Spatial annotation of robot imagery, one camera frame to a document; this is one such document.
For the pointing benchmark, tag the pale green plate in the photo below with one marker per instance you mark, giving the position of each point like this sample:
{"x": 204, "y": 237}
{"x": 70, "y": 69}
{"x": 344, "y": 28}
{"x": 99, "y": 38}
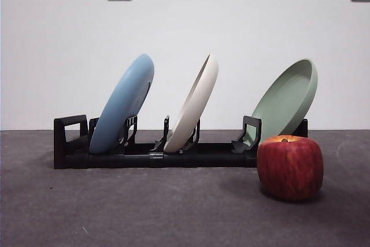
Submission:
{"x": 286, "y": 96}

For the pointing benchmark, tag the blue plate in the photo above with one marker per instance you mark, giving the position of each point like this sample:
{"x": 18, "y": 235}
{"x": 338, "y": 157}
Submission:
{"x": 121, "y": 105}

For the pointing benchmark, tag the red apple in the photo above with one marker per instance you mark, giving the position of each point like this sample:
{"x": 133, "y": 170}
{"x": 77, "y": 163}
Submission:
{"x": 289, "y": 169}

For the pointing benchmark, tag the black plate rack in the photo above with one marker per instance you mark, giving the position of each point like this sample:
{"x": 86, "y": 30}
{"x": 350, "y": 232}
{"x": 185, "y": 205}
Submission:
{"x": 173, "y": 160}

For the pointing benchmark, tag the cream white plate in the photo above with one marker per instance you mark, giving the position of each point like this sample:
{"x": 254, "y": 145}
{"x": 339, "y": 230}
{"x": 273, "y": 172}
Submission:
{"x": 199, "y": 99}

